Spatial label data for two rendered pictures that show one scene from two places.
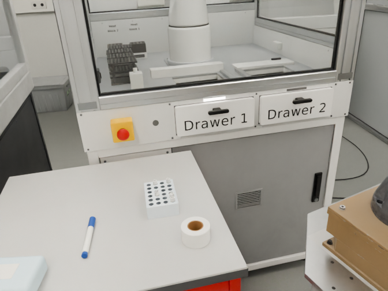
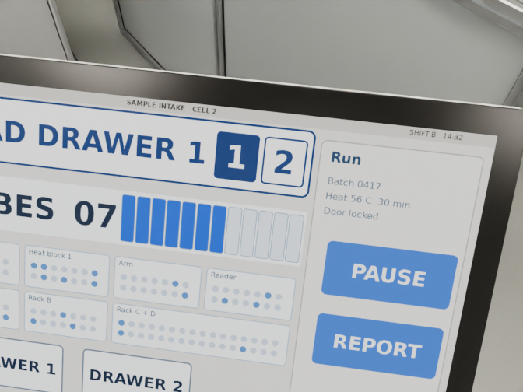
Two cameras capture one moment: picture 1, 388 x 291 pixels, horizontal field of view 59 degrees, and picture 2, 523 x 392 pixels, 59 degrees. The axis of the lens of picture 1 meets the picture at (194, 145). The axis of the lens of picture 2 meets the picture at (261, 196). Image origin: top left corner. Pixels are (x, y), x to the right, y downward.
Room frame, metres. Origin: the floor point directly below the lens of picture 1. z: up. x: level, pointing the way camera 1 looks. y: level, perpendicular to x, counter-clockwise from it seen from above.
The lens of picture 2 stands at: (0.88, -1.02, 1.41)
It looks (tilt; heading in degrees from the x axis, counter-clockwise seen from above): 51 degrees down; 327
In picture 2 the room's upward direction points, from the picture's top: 3 degrees clockwise
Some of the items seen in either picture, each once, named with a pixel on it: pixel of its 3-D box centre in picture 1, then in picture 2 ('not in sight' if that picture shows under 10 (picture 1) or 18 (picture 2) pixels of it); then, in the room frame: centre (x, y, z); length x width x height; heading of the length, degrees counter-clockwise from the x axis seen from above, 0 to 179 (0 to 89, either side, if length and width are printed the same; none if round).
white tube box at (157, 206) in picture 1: (160, 198); not in sight; (0.79, 0.10, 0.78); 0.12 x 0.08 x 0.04; 9
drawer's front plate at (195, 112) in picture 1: (215, 116); not in sight; (1.14, -0.08, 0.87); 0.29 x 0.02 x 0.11; 101
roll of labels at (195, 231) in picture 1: (196, 232); not in sight; (0.64, 0.01, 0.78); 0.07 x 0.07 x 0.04
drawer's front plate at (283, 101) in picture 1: (296, 105); not in sight; (1.20, -0.39, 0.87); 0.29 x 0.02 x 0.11; 101
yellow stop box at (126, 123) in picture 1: (122, 130); not in sight; (1.06, 0.24, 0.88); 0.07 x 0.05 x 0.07; 101
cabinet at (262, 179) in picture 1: (201, 165); not in sight; (1.62, -0.04, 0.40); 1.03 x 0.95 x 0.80; 101
